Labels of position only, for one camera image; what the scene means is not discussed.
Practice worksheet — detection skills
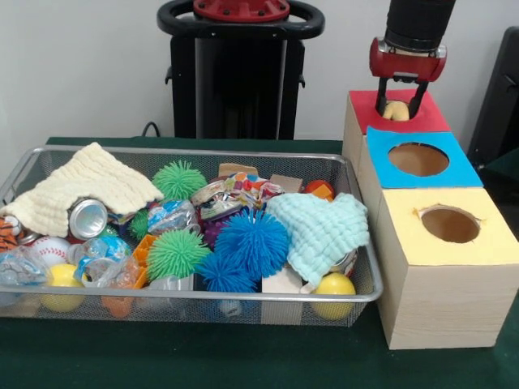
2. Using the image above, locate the green spiky ball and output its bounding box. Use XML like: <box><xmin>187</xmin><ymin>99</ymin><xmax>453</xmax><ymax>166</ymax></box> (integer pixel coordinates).
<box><xmin>152</xmin><ymin>160</ymin><xmax>208</xmax><ymax>201</ymax></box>
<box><xmin>145</xmin><ymin>229</ymin><xmax>211</xmax><ymax>282</ymax></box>

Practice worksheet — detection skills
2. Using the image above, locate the silver drink can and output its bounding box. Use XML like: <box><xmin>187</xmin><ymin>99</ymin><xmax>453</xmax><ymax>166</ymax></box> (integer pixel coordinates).
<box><xmin>68</xmin><ymin>197</ymin><xmax>109</xmax><ymax>240</ymax></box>

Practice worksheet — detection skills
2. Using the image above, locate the silver mesh bin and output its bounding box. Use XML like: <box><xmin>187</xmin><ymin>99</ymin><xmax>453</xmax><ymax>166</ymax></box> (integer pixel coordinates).
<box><xmin>0</xmin><ymin>145</ymin><xmax>384</xmax><ymax>328</ymax></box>

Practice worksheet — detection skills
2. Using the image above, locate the mint waffle cloth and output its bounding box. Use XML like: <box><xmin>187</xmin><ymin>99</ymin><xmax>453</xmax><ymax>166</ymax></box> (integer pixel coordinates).
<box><xmin>265</xmin><ymin>192</ymin><xmax>371</xmax><ymax>284</ymax></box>

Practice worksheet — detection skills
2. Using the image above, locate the black upright panel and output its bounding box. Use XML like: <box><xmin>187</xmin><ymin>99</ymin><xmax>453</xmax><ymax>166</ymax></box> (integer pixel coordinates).
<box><xmin>465</xmin><ymin>26</ymin><xmax>519</xmax><ymax>165</ymax></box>

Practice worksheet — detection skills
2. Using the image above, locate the small blue spiky ball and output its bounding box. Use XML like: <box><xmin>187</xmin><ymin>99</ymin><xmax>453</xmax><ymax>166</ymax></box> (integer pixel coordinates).
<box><xmin>194</xmin><ymin>253</ymin><xmax>259</xmax><ymax>293</ymax></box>

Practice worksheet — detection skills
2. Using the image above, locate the yellow plush toy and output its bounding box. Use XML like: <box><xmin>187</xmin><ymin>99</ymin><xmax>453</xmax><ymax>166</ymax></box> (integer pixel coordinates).
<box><xmin>382</xmin><ymin>100</ymin><xmax>410</xmax><ymax>122</ymax></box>

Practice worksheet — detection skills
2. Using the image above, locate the wooden box with three holes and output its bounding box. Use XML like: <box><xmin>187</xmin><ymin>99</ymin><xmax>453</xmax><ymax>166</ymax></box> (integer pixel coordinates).
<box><xmin>341</xmin><ymin>88</ymin><xmax>519</xmax><ymax>350</ymax></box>

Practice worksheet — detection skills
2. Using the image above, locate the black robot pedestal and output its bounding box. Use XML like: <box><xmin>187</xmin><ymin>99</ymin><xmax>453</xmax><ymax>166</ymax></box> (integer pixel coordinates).
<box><xmin>157</xmin><ymin>0</ymin><xmax>325</xmax><ymax>141</ymax></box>

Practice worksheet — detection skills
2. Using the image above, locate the large blue spiky ball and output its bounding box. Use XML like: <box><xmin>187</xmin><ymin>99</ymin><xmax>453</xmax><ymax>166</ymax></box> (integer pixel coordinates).
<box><xmin>214</xmin><ymin>207</ymin><xmax>289</xmax><ymax>280</ymax></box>

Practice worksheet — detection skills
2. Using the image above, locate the cream waffle cloth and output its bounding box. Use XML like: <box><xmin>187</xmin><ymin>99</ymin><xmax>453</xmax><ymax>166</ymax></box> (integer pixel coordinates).
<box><xmin>0</xmin><ymin>141</ymin><xmax>165</xmax><ymax>238</ymax></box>

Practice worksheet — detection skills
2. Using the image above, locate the white baseball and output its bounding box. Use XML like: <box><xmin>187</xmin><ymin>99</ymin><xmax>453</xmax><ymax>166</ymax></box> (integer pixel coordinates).
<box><xmin>29</xmin><ymin>235</ymin><xmax>72</xmax><ymax>267</ymax></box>

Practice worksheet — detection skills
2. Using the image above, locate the yellow plastic ball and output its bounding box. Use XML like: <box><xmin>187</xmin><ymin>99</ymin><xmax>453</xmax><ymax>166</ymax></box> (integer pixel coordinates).
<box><xmin>39</xmin><ymin>263</ymin><xmax>86</xmax><ymax>313</ymax></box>
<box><xmin>311</xmin><ymin>272</ymin><xmax>357</xmax><ymax>321</ymax></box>

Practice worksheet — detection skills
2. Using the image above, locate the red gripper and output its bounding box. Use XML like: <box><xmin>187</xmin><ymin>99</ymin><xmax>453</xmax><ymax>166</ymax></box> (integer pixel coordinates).
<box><xmin>368</xmin><ymin>36</ymin><xmax>448</xmax><ymax>118</ymax></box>

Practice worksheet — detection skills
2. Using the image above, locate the dark green table cloth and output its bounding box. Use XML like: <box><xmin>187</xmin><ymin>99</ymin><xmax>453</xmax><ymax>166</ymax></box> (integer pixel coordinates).
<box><xmin>0</xmin><ymin>136</ymin><xmax>519</xmax><ymax>389</ymax></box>
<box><xmin>482</xmin><ymin>146</ymin><xmax>519</xmax><ymax>183</ymax></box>

